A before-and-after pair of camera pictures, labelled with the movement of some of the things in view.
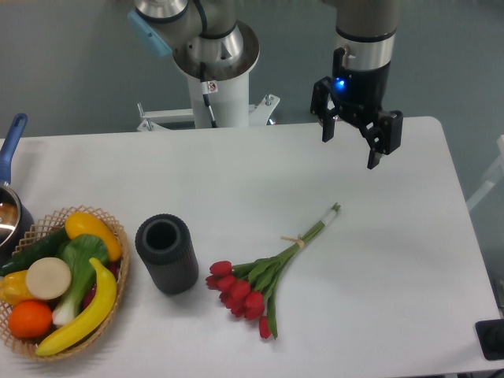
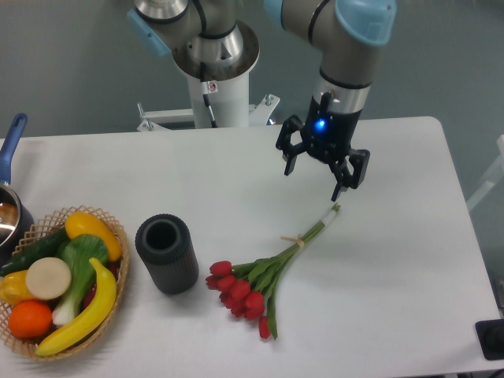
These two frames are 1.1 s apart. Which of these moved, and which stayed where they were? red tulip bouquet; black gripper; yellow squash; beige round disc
Moved: black gripper
Stayed: red tulip bouquet; yellow squash; beige round disc
